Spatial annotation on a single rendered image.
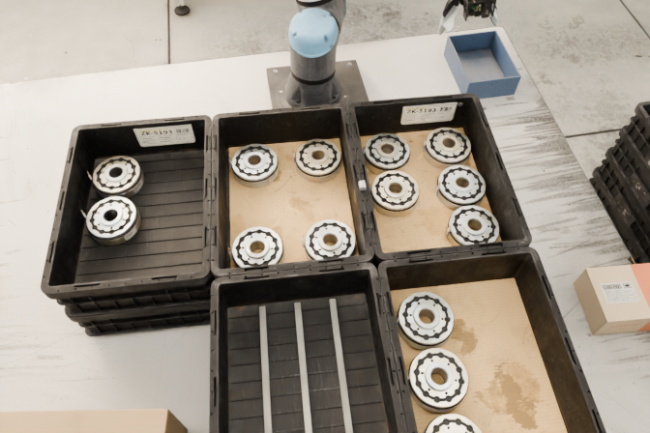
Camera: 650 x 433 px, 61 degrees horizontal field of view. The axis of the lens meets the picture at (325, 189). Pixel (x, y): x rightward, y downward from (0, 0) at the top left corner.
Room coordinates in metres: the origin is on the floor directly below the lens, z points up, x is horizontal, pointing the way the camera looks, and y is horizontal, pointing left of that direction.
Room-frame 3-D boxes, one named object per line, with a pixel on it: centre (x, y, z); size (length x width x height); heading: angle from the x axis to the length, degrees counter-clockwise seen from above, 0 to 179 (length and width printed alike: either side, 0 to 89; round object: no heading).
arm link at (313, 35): (1.09, 0.03, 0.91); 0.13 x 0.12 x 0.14; 170
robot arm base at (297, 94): (1.07, 0.03, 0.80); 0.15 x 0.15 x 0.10
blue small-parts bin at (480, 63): (1.20, -0.45, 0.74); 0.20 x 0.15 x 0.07; 10
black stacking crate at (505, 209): (0.68, -0.22, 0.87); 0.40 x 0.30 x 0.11; 6
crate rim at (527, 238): (0.68, -0.22, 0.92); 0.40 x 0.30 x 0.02; 6
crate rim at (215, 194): (0.65, 0.08, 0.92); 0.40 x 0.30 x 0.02; 6
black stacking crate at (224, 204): (0.65, 0.08, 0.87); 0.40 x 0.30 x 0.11; 6
